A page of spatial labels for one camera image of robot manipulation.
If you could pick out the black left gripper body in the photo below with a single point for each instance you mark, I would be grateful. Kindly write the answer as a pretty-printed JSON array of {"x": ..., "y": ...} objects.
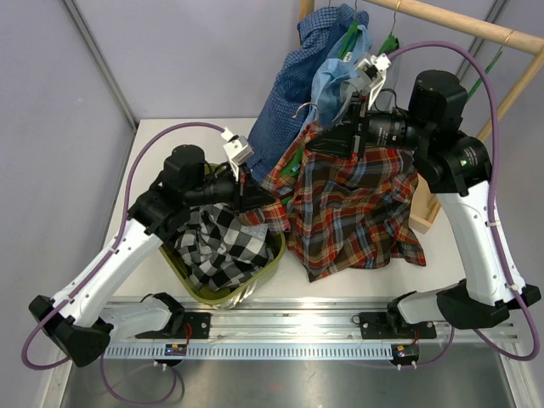
[{"x": 242, "y": 187}]

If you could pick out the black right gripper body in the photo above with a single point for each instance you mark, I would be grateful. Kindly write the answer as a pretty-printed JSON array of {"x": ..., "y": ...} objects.
[{"x": 357, "y": 142}]

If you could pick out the green hanger of plaid shirt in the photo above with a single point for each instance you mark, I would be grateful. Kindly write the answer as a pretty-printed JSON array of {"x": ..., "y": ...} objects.
[{"x": 292, "y": 168}]

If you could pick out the black white checkered shirt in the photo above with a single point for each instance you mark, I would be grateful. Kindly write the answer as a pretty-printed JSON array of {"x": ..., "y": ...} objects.
[{"x": 219, "y": 251}]

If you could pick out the red plaid shirt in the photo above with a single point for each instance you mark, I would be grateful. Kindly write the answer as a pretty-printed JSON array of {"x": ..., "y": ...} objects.
[{"x": 345, "y": 214}]

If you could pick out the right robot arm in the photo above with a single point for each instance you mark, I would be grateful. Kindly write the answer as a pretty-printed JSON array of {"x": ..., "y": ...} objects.
[{"x": 457, "y": 169}]

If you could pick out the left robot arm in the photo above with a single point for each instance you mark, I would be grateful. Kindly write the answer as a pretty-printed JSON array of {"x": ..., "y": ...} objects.
[{"x": 74, "y": 318}]

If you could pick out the grey shirt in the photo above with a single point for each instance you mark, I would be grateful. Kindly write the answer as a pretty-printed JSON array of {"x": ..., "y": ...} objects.
[{"x": 384, "y": 101}]

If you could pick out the light blue shirt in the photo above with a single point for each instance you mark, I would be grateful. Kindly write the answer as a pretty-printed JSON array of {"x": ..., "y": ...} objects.
[{"x": 327, "y": 85}]

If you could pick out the dark blue checkered shirt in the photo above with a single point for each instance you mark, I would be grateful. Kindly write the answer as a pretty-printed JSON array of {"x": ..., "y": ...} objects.
[{"x": 320, "y": 33}]

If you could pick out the green hanger of blue shirt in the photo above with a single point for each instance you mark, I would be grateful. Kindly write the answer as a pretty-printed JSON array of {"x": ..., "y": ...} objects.
[{"x": 351, "y": 36}]

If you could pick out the green hanger of grey shirt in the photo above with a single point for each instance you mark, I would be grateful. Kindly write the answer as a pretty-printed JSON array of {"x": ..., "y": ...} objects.
[{"x": 391, "y": 43}]

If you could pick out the olive green plastic basket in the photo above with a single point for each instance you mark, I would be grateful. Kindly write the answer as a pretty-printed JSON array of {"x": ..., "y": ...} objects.
[{"x": 220, "y": 189}]

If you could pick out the wooden clothes rack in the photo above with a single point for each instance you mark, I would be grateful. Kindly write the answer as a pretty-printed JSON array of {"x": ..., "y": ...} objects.
[{"x": 517, "y": 78}]

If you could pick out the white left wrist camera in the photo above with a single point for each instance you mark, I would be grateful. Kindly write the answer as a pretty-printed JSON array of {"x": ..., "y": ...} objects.
[{"x": 237, "y": 150}]

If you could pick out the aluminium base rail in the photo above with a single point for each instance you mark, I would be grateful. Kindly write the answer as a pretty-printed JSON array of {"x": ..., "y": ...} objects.
[{"x": 286, "y": 320}]

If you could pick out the white slotted cable duct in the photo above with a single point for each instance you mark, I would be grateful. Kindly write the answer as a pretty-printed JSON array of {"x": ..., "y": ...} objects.
[{"x": 247, "y": 351}]

